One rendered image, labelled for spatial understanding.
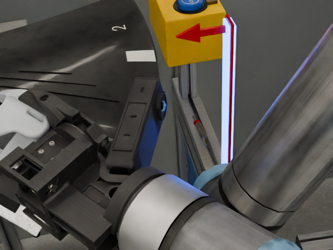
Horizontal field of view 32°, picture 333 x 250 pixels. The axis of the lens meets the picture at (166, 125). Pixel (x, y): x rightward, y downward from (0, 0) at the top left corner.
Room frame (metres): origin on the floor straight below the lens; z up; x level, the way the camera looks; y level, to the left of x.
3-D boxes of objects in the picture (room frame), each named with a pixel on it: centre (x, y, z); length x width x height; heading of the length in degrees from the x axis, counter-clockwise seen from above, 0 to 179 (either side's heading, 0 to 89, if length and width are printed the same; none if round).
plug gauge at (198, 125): (0.74, -0.06, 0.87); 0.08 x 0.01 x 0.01; 12
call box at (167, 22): (0.86, -0.05, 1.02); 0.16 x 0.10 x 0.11; 9
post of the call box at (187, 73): (0.86, -0.04, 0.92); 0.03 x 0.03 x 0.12; 9
